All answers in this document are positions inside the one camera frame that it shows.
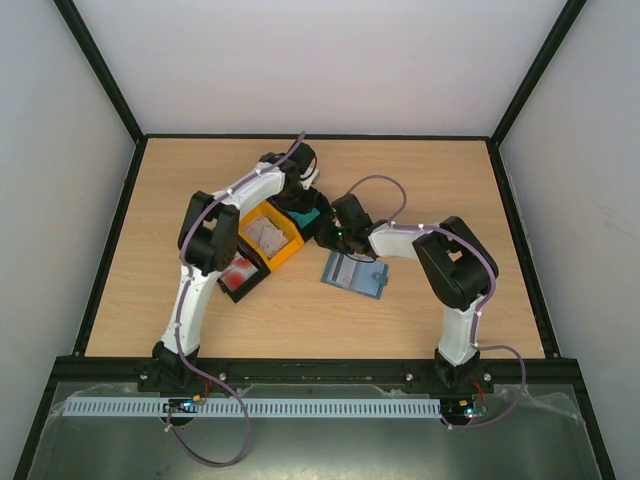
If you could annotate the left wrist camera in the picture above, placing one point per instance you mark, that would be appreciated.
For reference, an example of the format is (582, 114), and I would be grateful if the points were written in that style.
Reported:
(309, 177)

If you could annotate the teal card stack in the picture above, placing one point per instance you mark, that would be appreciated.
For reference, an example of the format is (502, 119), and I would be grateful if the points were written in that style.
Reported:
(303, 219)

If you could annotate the white floral card stack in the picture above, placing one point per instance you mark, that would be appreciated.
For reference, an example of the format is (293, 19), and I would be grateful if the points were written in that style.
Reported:
(266, 236)

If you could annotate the black bin with red cards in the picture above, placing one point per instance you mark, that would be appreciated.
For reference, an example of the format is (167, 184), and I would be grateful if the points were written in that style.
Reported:
(246, 251)

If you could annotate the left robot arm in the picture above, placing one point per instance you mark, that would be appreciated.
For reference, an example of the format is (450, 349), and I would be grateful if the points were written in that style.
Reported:
(209, 239)

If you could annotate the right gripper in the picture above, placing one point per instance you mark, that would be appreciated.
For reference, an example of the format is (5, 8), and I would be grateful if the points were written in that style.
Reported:
(329, 235)

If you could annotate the white slotted cable duct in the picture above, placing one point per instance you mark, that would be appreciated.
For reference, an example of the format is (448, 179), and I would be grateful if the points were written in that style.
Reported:
(254, 408)

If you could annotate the teal card holder wallet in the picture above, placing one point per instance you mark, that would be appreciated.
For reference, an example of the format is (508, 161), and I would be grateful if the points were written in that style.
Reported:
(369, 279)

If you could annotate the black bin with teal cards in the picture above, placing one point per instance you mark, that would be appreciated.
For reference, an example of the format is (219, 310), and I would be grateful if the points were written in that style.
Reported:
(291, 230)

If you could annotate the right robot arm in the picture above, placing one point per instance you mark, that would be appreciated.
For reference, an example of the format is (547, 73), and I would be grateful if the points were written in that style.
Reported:
(461, 273)

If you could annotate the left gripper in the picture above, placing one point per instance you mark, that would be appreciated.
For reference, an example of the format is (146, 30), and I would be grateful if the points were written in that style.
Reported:
(313, 200)

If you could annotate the white floral VIP card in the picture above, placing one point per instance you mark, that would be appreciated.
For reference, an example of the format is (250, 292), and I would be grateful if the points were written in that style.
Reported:
(342, 271)

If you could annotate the yellow bin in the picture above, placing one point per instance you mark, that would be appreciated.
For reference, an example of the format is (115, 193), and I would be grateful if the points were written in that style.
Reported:
(265, 210)

